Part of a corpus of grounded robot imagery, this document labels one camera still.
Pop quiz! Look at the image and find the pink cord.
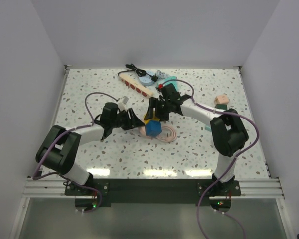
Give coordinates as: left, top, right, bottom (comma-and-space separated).
151, 125, 178, 143

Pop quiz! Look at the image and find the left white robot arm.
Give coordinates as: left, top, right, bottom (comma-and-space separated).
35, 102, 144, 195

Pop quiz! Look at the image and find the dark green cube socket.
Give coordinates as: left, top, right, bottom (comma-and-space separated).
215, 104, 228, 111

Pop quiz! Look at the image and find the blue cube socket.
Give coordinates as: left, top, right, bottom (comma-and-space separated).
145, 120, 162, 137

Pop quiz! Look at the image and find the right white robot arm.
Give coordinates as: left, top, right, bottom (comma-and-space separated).
144, 94, 249, 196

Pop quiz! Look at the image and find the round light blue socket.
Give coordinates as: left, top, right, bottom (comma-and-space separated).
139, 70, 156, 87

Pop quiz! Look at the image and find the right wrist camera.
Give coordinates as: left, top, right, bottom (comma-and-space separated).
157, 83, 191, 104

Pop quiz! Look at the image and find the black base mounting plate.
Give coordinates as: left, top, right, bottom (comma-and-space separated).
63, 177, 241, 212

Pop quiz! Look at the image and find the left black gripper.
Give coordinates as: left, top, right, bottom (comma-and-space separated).
111, 108, 144, 131

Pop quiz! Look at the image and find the black power cord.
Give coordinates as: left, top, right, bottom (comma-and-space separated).
124, 63, 159, 82

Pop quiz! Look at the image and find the teal triangular power strip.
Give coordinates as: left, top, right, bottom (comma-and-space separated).
164, 76, 178, 91

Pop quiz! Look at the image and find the beige long power strip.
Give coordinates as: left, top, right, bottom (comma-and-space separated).
118, 73, 154, 98

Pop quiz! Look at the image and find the pink round socket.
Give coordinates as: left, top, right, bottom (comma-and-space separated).
214, 94, 230, 105

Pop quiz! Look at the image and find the aluminium rail frame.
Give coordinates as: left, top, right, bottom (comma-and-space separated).
22, 66, 286, 200

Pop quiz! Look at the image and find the yellow cube socket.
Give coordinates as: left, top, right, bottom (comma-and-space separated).
143, 114, 160, 125

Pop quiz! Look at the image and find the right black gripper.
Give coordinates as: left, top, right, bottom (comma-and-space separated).
144, 97, 171, 123

